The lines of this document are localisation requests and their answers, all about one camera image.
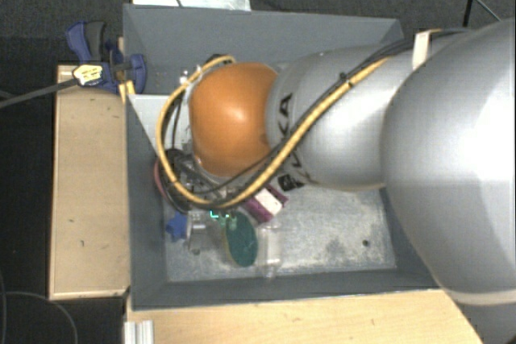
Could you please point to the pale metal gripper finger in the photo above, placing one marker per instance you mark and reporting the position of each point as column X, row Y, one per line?
column 192, row 241
column 202, row 226

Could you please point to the blue small toy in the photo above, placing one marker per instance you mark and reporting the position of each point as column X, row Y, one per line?
column 176, row 228

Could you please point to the dark green oval disc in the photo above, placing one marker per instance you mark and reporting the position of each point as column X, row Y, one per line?
column 242, row 245

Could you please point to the purple and white block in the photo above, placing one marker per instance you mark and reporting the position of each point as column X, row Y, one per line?
column 262, row 209

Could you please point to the clear plastic bottle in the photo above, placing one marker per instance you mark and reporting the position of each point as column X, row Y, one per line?
column 269, row 249

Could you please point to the pale wood flat board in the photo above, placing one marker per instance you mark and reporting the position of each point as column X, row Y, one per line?
column 88, row 193

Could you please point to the grey metal bin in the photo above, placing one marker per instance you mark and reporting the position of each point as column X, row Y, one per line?
column 322, row 233

